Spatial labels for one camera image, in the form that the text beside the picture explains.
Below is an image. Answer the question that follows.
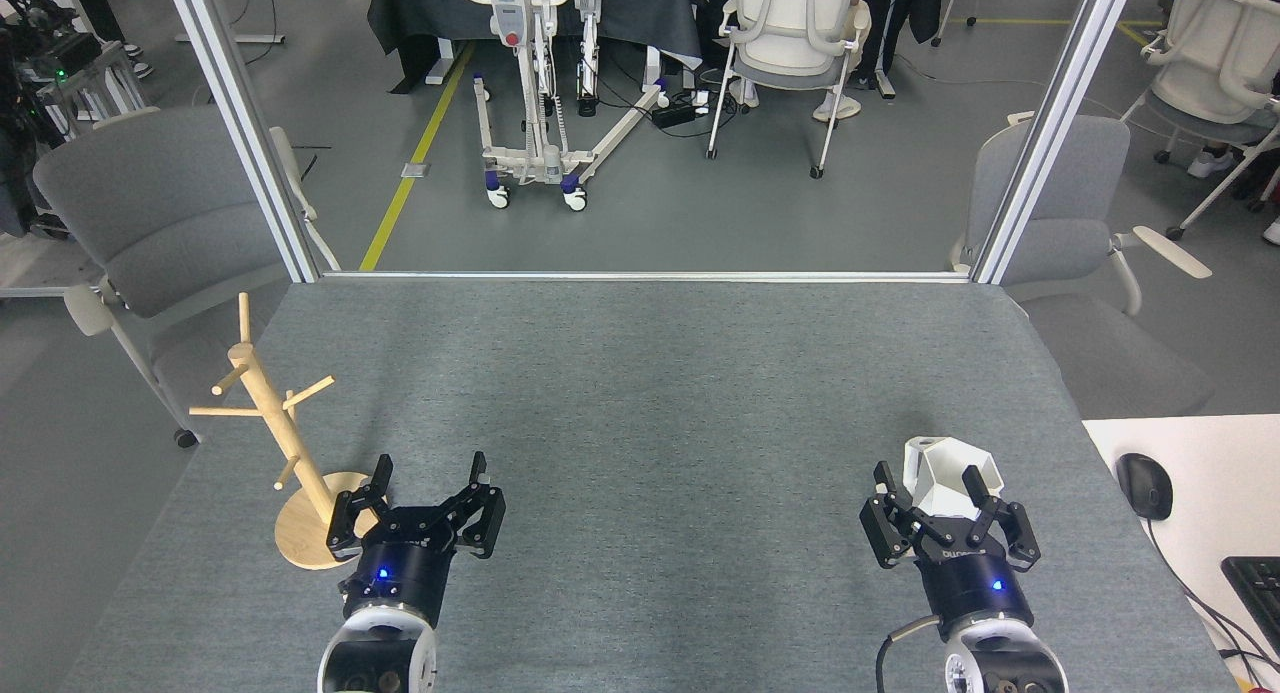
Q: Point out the black keyboard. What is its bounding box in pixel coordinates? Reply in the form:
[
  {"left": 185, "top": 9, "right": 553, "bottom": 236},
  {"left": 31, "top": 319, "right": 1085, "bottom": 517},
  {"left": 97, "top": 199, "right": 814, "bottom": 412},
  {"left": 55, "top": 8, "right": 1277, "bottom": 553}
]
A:
[{"left": 1221, "top": 556, "right": 1280, "bottom": 654}]

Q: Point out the dark cloth covered table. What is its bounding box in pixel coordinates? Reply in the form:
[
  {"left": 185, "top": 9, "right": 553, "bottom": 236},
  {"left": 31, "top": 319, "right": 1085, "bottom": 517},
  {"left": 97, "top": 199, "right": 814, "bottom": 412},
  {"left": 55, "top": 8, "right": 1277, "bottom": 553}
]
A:
[{"left": 367, "top": 0, "right": 701, "bottom": 94}]

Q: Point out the white hexagonal cup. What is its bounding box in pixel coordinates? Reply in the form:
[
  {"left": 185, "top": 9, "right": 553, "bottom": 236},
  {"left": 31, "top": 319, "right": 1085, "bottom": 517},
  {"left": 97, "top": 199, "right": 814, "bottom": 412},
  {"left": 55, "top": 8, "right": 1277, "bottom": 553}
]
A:
[{"left": 903, "top": 436, "right": 1004, "bottom": 519}]

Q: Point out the white mesh office chair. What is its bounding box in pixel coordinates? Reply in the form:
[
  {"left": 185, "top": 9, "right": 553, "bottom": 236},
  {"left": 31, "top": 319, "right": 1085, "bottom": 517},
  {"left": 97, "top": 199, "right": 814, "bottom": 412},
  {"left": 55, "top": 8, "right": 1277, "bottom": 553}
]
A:
[
  {"left": 1120, "top": 0, "right": 1280, "bottom": 242},
  {"left": 706, "top": 0, "right": 873, "bottom": 180}
]

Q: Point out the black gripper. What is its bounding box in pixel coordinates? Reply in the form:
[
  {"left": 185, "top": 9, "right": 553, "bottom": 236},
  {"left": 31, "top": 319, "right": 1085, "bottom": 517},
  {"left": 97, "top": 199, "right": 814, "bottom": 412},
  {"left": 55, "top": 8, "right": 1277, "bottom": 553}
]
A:
[
  {"left": 327, "top": 451, "right": 507, "bottom": 626},
  {"left": 860, "top": 461, "right": 1041, "bottom": 639}
]

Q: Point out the grey fabric chair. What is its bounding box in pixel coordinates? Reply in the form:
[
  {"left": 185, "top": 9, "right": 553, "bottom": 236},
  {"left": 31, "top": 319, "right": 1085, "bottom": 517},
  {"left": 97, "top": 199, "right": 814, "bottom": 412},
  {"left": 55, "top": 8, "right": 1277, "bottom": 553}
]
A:
[
  {"left": 950, "top": 113, "right": 1216, "bottom": 419},
  {"left": 33, "top": 106, "right": 341, "bottom": 449}
]

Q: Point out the person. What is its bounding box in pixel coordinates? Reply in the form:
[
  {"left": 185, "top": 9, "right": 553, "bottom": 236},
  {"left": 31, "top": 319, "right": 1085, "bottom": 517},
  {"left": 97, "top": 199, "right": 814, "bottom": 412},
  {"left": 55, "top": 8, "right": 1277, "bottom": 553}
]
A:
[{"left": 65, "top": 0, "right": 154, "bottom": 80}]

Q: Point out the black mouse cable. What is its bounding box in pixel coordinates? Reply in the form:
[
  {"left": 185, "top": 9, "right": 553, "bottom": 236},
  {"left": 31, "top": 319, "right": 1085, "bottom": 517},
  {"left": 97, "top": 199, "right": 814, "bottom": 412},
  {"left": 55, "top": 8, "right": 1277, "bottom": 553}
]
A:
[{"left": 1145, "top": 518, "right": 1280, "bottom": 674}]

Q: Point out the wooden cup rack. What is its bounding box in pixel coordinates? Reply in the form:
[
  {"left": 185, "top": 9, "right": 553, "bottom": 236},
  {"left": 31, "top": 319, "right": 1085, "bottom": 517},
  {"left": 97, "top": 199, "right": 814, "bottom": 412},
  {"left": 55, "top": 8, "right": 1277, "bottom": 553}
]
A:
[{"left": 189, "top": 293, "right": 388, "bottom": 571}]

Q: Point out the white stand on wheels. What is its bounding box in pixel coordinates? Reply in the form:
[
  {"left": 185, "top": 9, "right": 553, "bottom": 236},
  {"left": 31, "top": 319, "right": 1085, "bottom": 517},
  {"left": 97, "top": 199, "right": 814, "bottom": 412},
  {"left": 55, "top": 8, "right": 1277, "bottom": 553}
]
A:
[{"left": 452, "top": 0, "right": 671, "bottom": 212}]

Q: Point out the silver frame post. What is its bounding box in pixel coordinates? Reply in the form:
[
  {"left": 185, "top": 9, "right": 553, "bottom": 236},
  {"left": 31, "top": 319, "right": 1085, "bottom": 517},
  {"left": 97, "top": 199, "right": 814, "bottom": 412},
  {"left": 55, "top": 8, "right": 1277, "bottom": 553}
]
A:
[
  {"left": 970, "top": 0, "right": 1141, "bottom": 286},
  {"left": 160, "top": 0, "right": 323, "bottom": 284}
]

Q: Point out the black power strip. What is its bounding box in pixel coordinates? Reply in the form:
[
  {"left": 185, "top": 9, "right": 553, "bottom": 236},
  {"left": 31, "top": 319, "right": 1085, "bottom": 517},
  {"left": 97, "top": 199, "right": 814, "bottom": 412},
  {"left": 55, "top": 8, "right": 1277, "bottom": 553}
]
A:
[{"left": 652, "top": 91, "right": 713, "bottom": 129}]

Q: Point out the black computer mouse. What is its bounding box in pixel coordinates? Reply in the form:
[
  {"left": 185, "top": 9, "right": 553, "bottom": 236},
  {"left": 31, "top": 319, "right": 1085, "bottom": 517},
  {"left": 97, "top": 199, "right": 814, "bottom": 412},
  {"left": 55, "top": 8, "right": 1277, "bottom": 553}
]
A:
[{"left": 1116, "top": 453, "right": 1174, "bottom": 521}]

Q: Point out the silver table edge rail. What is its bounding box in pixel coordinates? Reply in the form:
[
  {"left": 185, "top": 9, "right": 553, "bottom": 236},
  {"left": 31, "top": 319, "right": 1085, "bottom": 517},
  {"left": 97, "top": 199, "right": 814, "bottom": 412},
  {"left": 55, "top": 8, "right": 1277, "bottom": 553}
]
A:
[{"left": 320, "top": 270, "right": 976, "bottom": 284}]

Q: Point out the white desk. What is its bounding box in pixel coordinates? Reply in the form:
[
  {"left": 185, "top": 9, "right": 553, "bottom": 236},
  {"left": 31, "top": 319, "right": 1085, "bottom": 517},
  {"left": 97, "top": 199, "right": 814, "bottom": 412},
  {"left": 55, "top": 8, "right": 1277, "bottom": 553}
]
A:
[{"left": 1083, "top": 414, "right": 1280, "bottom": 693}]

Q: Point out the black equipment rack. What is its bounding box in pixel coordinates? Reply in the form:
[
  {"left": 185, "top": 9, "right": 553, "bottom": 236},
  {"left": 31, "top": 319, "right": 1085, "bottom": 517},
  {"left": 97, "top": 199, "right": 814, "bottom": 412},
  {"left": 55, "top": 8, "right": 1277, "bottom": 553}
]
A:
[{"left": 0, "top": 0, "right": 151, "bottom": 239}]

